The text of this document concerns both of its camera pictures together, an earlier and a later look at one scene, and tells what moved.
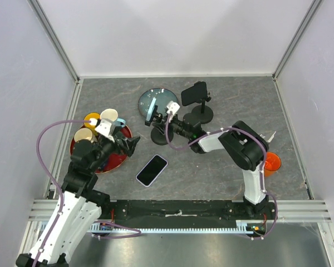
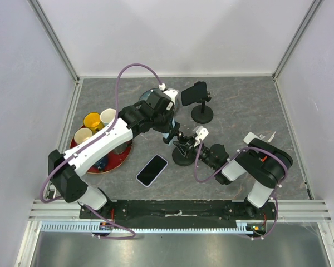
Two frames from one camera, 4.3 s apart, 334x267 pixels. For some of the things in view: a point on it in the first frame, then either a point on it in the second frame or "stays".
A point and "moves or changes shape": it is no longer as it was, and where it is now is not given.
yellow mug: [93, 117] stays
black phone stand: [158, 134] moves or changes shape
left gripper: [129, 144] → [166, 127]
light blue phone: [151, 108] moves or changes shape
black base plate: [177, 214] stays
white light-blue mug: [111, 114] stays
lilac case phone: [152, 170] stays
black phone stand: [204, 112] stays
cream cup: [83, 133] stays
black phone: [194, 94] stays
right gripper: [161, 127] → [184, 147]
